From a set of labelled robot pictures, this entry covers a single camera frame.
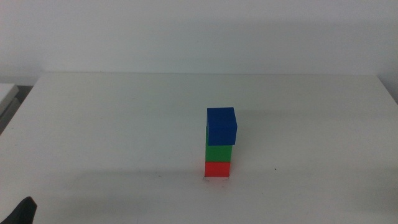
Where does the white furniture slab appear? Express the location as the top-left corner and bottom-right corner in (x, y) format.
(0, 83), (20, 115)

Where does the green cube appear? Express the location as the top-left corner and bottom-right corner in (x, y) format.
(205, 125), (234, 164)

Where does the blue cube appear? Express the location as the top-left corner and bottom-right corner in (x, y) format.
(206, 106), (238, 147)

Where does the red cube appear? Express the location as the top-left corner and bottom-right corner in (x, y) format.
(204, 161), (232, 179)

